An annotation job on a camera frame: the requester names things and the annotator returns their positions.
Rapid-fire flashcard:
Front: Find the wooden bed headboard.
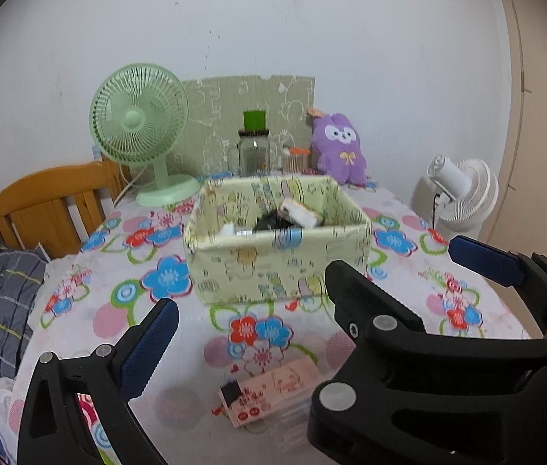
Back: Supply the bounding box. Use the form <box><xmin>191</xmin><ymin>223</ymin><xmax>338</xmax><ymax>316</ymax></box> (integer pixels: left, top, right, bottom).
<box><xmin>0</xmin><ymin>159</ymin><xmax>132</xmax><ymax>257</ymax></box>

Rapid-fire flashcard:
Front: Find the green desk fan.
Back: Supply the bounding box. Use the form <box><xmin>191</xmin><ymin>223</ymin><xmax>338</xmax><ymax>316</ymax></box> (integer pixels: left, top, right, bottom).
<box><xmin>89</xmin><ymin>62</ymin><xmax>200</xmax><ymax>208</ymax></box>

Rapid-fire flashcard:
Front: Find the green printed foam mat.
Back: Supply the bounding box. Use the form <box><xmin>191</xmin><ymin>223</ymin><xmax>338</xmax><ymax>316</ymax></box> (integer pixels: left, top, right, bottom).
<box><xmin>176</xmin><ymin>74</ymin><xmax>317</xmax><ymax>177</ymax></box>

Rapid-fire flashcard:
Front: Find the yellow printed fabric storage box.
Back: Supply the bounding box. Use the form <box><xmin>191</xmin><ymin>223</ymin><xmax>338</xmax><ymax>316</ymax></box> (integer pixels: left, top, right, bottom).
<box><xmin>183</xmin><ymin>174</ymin><xmax>373</xmax><ymax>303</ymax></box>

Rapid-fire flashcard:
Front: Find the beige door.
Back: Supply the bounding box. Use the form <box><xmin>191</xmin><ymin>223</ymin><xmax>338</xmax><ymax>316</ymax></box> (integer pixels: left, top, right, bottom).
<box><xmin>489</xmin><ymin>0</ymin><xmax>547</xmax><ymax>282</ymax></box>

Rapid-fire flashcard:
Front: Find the cotton swab jar orange lid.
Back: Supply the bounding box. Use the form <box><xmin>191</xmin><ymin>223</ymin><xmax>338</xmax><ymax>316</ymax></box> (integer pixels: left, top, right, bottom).
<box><xmin>283</xmin><ymin>146</ymin><xmax>311</xmax><ymax>174</ymax></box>

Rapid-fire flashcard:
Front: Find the floral tablecloth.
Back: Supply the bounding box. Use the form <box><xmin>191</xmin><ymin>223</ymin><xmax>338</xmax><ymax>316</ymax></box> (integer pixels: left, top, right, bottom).
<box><xmin>14</xmin><ymin>169</ymin><xmax>531</xmax><ymax>465</ymax></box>

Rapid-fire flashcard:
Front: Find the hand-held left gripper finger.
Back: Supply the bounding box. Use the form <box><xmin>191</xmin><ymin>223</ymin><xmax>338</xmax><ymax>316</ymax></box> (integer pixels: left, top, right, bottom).
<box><xmin>17</xmin><ymin>298</ymin><xmax>180</xmax><ymax>465</ymax></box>

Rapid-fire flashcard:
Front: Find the white standing fan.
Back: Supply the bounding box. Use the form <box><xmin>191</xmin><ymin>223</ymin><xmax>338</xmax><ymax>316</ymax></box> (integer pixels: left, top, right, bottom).
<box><xmin>411</xmin><ymin>154</ymin><xmax>500</xmax><ymax>244</ymax></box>

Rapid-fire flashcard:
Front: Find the white beige sock roll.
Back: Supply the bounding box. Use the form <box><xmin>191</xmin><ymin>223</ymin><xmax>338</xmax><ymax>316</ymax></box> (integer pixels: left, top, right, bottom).
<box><xmin>277</xmin><ymin>198</ymin><xmax>325</xmax><ymax>228</ymax></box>

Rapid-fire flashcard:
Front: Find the glass mug jar green lid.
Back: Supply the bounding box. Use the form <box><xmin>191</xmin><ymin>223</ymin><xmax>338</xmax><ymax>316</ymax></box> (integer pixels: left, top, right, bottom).
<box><xmin>227</xmin><ymin>110</ymin><xmax>274</xmax><ymax>178</ymax></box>

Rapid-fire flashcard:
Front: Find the purple plush bunny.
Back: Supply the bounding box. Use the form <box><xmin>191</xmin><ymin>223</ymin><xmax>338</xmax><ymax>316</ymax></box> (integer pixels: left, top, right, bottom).
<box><xmin>308</xmin><ymin>107</ymin><xmax>369</xmax><ymax>186</ymax></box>

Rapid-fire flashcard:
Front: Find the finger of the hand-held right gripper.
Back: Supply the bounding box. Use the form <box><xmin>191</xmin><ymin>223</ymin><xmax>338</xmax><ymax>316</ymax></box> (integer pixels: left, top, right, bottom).
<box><xmin>449</xmin><ymin>235</ymin><xmax>547</xmax><ymax>366</ymax></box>
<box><xmin>307</xmin><ymin>260</ymin><xmax>547</xmax><ymax>465</ymax></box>

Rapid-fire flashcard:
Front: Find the pink tissue pack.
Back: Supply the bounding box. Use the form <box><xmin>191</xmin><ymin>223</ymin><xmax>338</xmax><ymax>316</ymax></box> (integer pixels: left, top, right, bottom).
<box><xmin>212</xmin><ymin>356</ymin><xmax>321</xmax><ymax>428</ymax></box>

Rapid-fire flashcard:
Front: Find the dark grey cloth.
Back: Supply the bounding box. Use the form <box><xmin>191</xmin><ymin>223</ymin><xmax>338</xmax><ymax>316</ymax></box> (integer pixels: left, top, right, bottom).
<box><xmin>253</xmin><ymin>210</ymin><xmax>294</xmax><ymax>232</ymax></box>

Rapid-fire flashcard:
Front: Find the white fan cable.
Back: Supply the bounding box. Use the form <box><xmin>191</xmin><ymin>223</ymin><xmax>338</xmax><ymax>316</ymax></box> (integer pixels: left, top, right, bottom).
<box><xmin>111</xmin><ymin>165</ymin><xmax>150</xmax><ymax>204</ymax></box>

